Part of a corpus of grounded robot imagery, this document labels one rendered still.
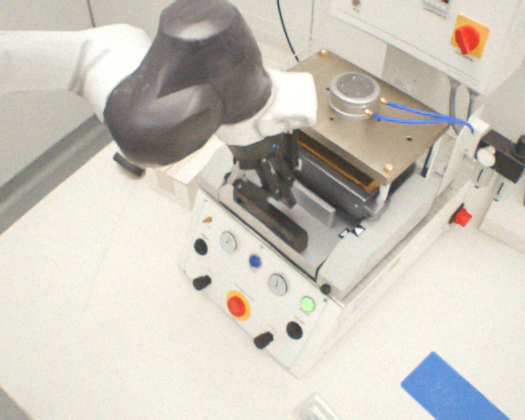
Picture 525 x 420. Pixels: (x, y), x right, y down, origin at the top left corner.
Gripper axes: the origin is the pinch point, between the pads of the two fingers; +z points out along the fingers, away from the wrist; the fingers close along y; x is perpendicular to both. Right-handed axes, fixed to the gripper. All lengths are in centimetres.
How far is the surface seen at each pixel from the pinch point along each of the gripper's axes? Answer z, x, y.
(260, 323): 18.2, 5.6, 17.4
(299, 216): 5.8, 2.4, 0.3
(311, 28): 37, -48, -51
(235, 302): 17.0, -0.2, 17.7
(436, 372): 28.1, 34.2, 2.8
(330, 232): 6.2, 8.0, -0.9
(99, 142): 105, -141, 11
